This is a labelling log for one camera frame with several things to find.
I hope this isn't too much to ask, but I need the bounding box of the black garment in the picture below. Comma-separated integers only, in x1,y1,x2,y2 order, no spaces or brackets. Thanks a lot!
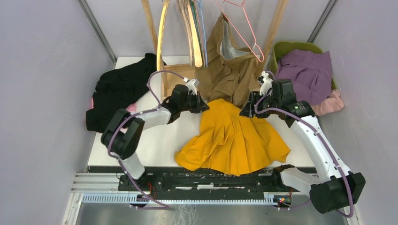
85,53,156,133

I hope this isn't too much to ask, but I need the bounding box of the light pink ruffled garment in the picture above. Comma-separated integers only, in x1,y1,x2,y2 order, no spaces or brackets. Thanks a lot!
311,90,345,116

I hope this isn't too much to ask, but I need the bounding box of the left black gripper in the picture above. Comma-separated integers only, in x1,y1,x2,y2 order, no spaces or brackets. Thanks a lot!
179,91,209,113

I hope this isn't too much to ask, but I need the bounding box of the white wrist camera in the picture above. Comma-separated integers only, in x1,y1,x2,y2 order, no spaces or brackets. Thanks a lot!
183,77,199,95
258,70,275,96

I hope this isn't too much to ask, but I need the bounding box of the yellow garment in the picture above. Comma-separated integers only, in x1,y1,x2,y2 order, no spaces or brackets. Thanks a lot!
174,99,291,176

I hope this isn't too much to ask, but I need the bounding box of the pink wire hanger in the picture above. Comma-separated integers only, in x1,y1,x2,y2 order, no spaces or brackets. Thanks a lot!
215,0,266,62

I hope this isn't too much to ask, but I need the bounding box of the beige wooden hanger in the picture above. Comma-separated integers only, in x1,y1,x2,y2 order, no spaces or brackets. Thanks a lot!
177,0,204,68

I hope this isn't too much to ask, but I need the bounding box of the green plastic hanger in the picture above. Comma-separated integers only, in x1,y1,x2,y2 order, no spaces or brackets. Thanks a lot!
189,0,202,42

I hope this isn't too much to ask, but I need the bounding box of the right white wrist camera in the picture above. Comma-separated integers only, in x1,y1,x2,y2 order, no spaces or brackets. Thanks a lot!
258,70,275,96

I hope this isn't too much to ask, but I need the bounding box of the yellow plastic hanger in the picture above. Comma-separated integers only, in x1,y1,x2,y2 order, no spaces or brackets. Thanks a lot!
156,0,170,71

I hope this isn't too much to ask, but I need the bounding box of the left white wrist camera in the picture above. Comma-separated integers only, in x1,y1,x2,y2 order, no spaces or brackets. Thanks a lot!
183,77,199,95

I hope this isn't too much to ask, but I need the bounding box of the green plastic bin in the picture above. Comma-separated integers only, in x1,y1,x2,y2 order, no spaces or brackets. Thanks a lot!
269,41,333,90

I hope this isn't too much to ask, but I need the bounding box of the purple garment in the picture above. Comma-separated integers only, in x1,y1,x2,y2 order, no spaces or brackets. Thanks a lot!
276,49,332,105

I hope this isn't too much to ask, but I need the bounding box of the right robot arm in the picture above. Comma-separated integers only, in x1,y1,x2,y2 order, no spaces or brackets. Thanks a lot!
239,76,366,218

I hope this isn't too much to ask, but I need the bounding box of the tan pleated skirt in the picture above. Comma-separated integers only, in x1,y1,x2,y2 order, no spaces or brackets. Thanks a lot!
196,15,260,109

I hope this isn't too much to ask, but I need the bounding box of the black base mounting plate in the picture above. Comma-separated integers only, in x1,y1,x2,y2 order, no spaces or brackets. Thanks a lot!
136,167,299,200

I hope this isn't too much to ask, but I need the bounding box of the wooden hanger rack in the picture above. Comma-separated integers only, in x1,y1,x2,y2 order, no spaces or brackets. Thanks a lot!
141,0,288,99

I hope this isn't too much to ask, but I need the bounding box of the blue wire hanger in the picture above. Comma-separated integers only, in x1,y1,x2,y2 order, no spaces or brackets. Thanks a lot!
195,0,208,68

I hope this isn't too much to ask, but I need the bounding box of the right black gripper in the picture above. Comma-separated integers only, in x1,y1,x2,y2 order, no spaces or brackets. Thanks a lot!
239,90,281,118

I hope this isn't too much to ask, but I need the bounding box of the aluminium frame rail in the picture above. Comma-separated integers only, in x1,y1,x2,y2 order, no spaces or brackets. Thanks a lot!
61,172,361,225

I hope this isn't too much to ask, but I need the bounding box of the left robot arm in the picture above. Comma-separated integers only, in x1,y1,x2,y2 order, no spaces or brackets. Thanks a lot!
101,84,210,191

